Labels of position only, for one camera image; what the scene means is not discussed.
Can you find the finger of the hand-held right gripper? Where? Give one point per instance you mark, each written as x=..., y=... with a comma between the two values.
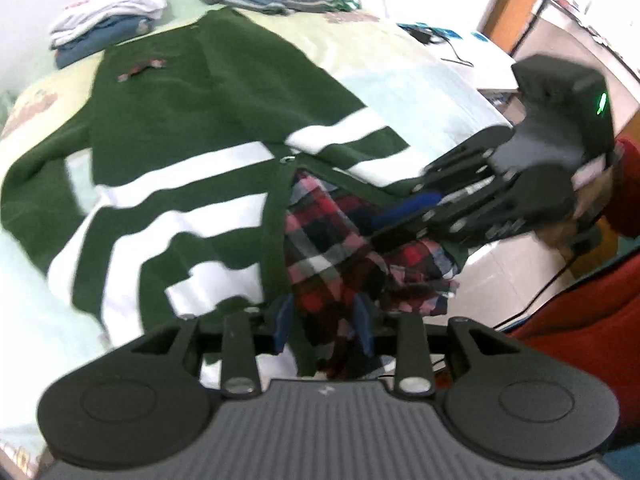
x=450, y=220
x=460, y=160

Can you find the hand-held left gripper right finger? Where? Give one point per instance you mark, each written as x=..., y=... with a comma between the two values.
x=364, y=327

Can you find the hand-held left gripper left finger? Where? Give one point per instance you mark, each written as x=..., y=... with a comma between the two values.
x=284, y=325

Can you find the red plaid shirt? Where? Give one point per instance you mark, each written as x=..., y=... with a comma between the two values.
x=325, y=260

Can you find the green cardigan with white stripes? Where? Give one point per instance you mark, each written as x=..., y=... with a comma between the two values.
x=200, y=110

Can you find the person's right forearm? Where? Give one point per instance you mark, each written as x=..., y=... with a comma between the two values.
x=627, y=190

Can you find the person's right hand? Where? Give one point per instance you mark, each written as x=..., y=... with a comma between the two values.
x=595, y=195

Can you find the blue round cup holder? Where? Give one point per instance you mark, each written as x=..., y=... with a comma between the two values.
x=479, y=36

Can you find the blue desk tray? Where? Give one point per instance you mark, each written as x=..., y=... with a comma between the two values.
x=450, y=33

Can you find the black power adapter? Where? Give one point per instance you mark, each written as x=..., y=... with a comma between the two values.
x=424, y=35

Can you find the person's red clothing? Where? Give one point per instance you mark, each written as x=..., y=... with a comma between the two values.
x=590, y=320

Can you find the blue folded garment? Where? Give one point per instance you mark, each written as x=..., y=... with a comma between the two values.
x=90, y=42

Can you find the white folded shirt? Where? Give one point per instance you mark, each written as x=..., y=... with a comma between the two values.
x=110, y=5

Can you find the wooden door frame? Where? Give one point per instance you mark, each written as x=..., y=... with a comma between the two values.
x=510, y=5

